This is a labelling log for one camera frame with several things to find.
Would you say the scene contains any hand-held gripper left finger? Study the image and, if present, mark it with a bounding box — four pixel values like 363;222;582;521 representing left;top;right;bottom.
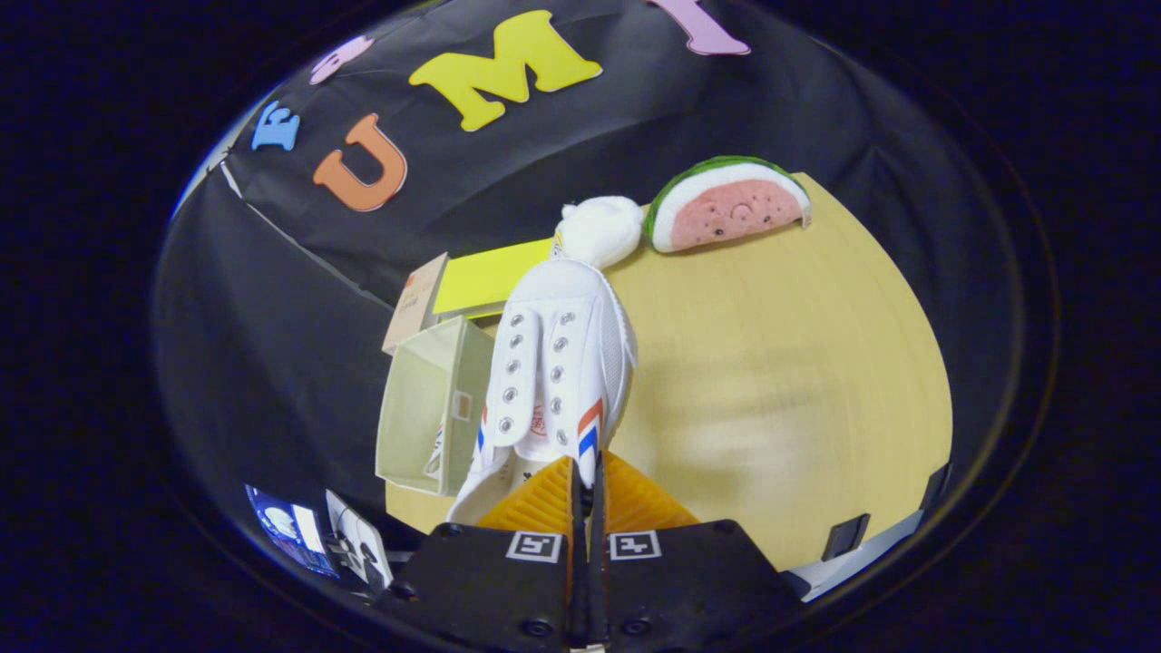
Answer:
376;453;582;649

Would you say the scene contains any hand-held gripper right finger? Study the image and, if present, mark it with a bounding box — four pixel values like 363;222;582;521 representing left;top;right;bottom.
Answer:
588;452;806;650

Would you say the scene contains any grey-green fabric storage box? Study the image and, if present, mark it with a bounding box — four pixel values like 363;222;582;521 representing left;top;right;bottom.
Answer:
375;316;498;497

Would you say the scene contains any white and black object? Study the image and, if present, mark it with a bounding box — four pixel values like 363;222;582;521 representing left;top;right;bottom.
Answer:
325;490;395;592

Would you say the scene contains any black table clamp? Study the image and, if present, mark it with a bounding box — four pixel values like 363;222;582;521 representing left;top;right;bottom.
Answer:
919;461;953;514
821;513;872;561

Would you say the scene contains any blue printed card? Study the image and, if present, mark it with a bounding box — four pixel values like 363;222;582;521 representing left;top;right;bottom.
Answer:
245;485;341;579

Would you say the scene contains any beige book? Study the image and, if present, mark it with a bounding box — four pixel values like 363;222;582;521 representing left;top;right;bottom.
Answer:
381;252;452;355

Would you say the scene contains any yellow book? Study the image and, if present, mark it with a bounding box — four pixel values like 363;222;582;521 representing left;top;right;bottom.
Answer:
433;238;556;320

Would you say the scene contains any white plush toy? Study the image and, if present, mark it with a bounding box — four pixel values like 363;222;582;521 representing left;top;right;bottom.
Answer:
553;196;647;269

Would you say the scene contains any watermelon slice plush toy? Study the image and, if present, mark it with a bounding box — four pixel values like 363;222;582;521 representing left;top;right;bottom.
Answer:
646;155;813;254

